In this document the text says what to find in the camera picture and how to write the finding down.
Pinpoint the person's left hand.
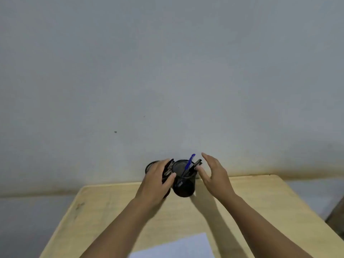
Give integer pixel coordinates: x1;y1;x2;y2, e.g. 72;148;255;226
133;158;177;210

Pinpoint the person's right hand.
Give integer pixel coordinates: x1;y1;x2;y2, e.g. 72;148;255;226
198;152;239;204

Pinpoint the black mesh pen cup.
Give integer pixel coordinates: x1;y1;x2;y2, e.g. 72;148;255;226
145;159;172;200
172;159;198;198

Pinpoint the clear blue gel pen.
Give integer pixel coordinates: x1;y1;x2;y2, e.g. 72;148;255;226
180;153;196;179

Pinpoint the white paper sheet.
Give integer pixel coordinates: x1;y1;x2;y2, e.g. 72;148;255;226
129;233;215;258

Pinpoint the person's right forearm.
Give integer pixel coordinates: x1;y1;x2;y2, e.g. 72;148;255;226
219;195;314;258

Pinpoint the person's left forearm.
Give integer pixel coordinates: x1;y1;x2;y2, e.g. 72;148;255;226
78;197;162;258

